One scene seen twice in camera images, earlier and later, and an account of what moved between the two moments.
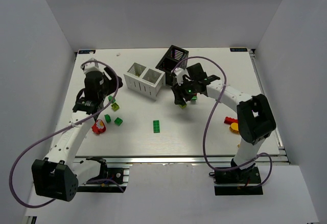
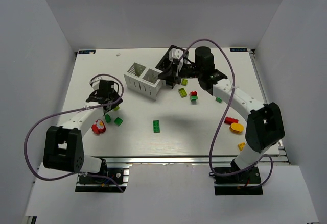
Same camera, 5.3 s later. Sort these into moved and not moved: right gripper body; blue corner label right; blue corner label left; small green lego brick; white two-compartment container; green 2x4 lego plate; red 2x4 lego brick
Moved: right gripper body
Not moved: blue corner label left; white two-compartment container; green 2x4 lego plate; blue corner label right; red 2x4 lego brick; small green lego brick
